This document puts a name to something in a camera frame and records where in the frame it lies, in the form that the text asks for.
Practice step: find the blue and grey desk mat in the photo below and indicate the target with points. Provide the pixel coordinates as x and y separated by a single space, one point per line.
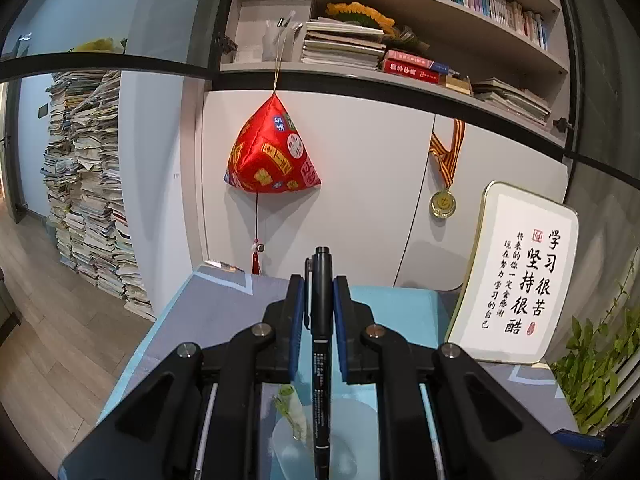
395 305

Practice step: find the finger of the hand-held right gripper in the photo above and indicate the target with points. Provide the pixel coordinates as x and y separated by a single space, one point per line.
577 441

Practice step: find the yellow flower decoration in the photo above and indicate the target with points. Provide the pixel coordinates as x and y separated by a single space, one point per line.
360 12

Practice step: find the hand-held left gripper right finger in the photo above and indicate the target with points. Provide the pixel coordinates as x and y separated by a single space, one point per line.
342 310

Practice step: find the gold medal with striped ribbon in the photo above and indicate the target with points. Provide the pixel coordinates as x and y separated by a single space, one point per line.
443 202

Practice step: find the stack of flat books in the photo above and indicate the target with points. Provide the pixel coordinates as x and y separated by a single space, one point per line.
340 45

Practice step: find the tall pile of paper books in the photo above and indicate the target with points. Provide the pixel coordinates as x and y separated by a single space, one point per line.
95 210

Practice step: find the white cabinet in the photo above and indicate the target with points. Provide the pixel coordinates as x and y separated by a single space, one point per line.
375 185

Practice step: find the green potted plant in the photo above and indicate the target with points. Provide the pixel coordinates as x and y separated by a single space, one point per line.
595 360

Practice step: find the framed calligraphy sign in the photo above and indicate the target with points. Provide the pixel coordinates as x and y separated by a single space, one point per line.
525 270

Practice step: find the stack of thin booklets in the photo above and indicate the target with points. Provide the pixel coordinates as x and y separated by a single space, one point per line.
515 100

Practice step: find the white pen holder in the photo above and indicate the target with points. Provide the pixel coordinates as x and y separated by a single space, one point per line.
277 42

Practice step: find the black marker pen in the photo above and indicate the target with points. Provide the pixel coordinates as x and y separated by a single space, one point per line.
321 340

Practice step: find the white bookshelf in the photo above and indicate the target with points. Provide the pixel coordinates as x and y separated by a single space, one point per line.
260 67

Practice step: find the thick red book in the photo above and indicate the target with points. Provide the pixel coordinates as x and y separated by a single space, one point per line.
410 67

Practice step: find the translucent plastic pen cup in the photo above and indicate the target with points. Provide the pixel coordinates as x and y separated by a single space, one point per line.
350 455

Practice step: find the red pyramid hanging ornament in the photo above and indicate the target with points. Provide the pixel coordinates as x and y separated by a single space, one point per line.
270 150

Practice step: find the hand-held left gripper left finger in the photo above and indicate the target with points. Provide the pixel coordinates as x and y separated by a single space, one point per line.
297 310

